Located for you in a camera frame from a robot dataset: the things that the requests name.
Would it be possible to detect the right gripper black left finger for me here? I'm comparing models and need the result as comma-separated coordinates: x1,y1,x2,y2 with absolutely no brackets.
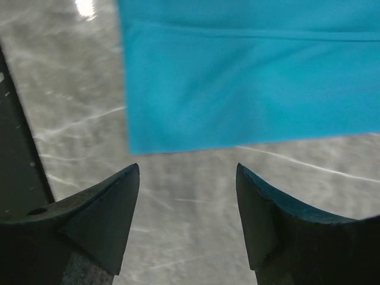
1,164,140,284

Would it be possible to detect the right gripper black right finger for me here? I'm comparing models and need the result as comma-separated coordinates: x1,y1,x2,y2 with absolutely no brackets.
236,164,379,284

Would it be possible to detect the teal t-shirt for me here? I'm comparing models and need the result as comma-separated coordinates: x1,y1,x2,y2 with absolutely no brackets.
118,0,379,154

